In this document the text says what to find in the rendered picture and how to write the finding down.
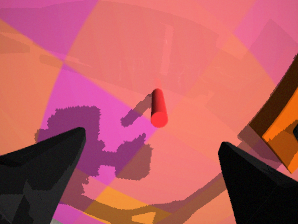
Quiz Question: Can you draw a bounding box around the red peg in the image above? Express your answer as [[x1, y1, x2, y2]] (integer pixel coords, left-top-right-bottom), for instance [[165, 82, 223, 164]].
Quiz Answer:
[[150, 88, 168, 128]]

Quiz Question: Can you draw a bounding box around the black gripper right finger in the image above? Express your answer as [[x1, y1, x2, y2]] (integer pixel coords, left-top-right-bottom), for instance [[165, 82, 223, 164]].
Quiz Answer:
[[218, 141, 298, 224]]

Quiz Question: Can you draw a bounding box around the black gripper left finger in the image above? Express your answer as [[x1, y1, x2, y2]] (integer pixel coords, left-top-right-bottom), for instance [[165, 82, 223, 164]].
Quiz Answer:
[[0, 127, 86, 224]]

